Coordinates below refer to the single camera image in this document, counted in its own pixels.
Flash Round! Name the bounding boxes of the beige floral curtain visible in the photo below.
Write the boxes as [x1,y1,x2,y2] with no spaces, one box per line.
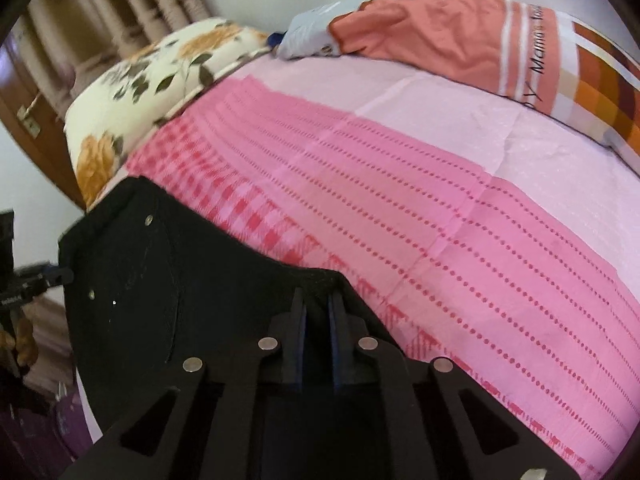
[25,0,221,63]

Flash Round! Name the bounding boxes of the purple cloth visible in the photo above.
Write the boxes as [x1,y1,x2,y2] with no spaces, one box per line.
[0,385,96,480]

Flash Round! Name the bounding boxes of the black pants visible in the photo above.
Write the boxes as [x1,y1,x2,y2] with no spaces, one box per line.
[57,176,401,443]

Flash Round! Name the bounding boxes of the wooden door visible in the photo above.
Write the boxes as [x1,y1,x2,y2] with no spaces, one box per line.
[0,42,87,211]

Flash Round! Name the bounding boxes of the light blue white cloth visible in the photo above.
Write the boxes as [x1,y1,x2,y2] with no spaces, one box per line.
[276,0,373,61]

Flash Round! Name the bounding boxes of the floral cream pillow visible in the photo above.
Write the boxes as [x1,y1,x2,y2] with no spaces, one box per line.
[64,16,273,210]

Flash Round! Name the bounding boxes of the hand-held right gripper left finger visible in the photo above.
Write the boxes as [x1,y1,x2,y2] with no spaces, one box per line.
[60,287,308,480]

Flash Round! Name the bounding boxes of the person's left hand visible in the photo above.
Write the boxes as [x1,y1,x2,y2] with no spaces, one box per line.
[0,316,37,367]

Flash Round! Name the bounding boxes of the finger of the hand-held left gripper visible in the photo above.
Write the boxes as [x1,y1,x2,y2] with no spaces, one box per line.
[41,262,74,289]

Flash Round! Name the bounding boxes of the orange plaid quilt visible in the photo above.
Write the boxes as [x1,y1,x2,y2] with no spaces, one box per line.
[327,0,640,171]

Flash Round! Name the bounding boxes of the pink checked blanket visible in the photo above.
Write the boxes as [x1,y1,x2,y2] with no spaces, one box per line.
[85,52,640,480]

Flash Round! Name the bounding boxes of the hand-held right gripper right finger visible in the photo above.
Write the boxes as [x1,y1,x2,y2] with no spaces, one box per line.
[327,291,583,480]

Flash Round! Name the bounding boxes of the metal door latch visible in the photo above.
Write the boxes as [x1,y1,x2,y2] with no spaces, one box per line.
[16,94,42,136]

